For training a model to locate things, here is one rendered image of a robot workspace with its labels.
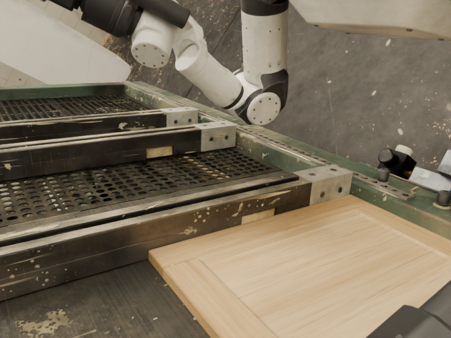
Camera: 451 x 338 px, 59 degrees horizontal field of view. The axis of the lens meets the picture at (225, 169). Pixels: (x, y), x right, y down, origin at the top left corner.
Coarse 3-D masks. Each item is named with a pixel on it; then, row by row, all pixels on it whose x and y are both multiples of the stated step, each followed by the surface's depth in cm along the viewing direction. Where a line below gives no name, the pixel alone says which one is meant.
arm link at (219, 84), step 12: (216, 60) 78; (204, 72) 75; (216, 72) 77; (228, 72) 79; (240, 72) 87; (204, 84) 77; (216, 84) 78; (228, 84) 79; (240, 84) 82; (252, 84) 83; (216, 96) 80; (228, 96) 80; (240, 96) 82; (252, 96) 80; (228, 108) 83; (240, 108) 82
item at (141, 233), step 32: (224, 192) 74; (256, 192) 74; (288, 192) 78; (320, 192) 83; (64, 224) 59; (96, 224) 61; (128, 224) 60; (160, 224) 63; (192, 224) 67; (224, 224) 71; (0, 256) 51; (32, 256) 54; (64, 256) 56; (96, 256) 59; (128, 256) 62; (0, 288) 52; (32, 288) 55
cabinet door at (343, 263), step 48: (192, 240) 67; (240, 240) 68; (288, 240) 69; (336, 240) 70; (384, 240) 71; (432, 240) 71; (192, 288) 55; (240, 288) 56; (288, 288) 57; (336, 288) 57; (384, 288) 58; (432, 288) 58; (240, 336) 47; (288, 336) 48; (336, 336) 48
